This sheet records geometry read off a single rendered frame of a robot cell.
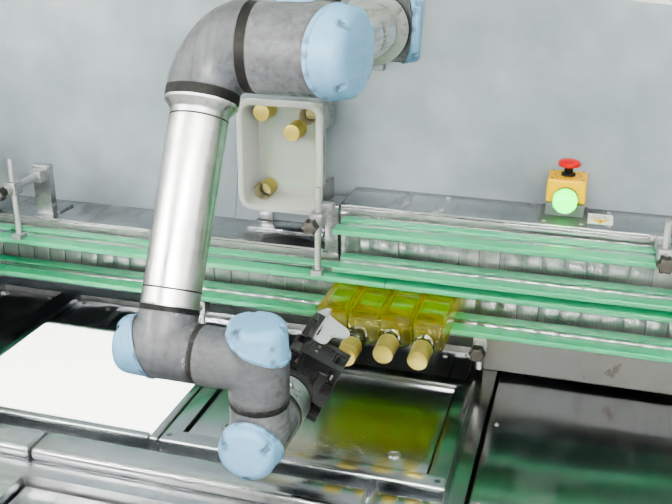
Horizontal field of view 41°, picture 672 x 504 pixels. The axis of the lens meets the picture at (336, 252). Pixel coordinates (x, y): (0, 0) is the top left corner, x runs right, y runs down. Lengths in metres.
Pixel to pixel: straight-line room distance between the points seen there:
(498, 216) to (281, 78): 0.68
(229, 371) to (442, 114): 0.84
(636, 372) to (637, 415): 0.09
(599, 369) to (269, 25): 0.96
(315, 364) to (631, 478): 0.57
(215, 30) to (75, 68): 0.91
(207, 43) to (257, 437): 0.48
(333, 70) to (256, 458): 0.47
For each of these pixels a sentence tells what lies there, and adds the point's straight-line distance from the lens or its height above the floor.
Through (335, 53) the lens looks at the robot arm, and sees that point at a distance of 1.09.
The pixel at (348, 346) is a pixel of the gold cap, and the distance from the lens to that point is 1.47.
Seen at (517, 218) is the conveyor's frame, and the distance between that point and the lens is 1.68.
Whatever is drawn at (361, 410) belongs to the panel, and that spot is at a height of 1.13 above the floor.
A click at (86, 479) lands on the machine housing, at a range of 1.50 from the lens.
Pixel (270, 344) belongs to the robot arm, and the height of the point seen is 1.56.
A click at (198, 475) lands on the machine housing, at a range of 1.44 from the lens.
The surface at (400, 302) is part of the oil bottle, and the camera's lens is 1.60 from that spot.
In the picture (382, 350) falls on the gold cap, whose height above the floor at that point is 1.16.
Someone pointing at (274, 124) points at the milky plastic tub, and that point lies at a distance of 1.83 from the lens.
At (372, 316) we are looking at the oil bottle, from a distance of 1.55.
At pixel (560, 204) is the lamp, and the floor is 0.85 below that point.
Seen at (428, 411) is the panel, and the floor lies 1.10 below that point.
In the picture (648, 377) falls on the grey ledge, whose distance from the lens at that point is 1.77.
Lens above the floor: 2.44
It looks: 64 degrees down
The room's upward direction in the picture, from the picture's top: 141 degrees counter-clockwise
